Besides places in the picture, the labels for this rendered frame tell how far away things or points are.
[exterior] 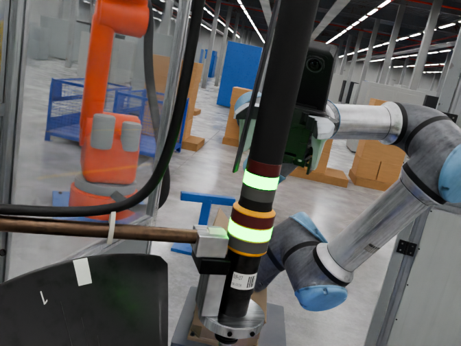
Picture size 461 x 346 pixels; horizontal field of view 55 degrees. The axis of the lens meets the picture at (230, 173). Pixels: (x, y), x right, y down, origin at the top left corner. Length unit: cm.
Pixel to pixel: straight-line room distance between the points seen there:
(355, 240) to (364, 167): 758
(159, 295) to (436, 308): 197
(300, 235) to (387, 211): 25
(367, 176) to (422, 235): 639
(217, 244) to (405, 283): 202
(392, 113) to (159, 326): 68
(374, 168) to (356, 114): 769
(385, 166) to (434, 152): 772
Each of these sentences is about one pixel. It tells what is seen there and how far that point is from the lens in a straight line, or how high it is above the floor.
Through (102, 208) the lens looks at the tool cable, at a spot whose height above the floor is 156.
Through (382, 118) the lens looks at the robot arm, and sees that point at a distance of 100.
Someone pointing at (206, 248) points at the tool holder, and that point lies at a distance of 43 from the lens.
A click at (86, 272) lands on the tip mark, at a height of 143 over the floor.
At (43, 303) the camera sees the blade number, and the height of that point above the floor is 141.
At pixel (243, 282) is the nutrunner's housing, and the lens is 45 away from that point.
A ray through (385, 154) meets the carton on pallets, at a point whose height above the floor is 66.
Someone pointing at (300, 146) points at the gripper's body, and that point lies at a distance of 58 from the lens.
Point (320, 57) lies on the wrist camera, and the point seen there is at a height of 174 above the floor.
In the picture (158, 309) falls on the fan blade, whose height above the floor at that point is 140.
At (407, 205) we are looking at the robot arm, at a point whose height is 149.
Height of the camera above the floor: 171
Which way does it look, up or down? 14 degrees down
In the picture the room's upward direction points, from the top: 11 degrees clockwise
